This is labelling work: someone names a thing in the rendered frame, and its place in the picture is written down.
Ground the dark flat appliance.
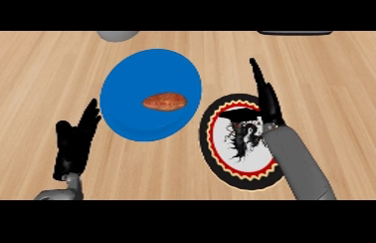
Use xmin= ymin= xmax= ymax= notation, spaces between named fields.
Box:
xmin=257 ymin=30 xmax=335 ymax=36

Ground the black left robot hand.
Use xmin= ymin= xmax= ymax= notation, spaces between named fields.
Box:
xmin=52 ymin=98 xmax=103 ymax=182

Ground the blue plate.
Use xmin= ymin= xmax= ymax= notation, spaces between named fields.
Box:
xmin=99 ymin=48 xmax=204 ymax=142

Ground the black red patterned plate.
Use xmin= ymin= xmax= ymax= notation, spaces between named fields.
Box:
xmin=198 ymin=93 xmax=286 ymax=191

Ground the brown sweet potato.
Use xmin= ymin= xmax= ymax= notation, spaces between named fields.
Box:
xmin=142 ymin=92 xmax=189 ymax=113

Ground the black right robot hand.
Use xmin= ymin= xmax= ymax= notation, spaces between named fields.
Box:
xmin=218 ymin=57 xmax=288 ymax=129

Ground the grey rounded object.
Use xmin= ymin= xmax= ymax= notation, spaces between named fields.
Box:
xmin=96 ymin=30 xmax=142 ymax=43

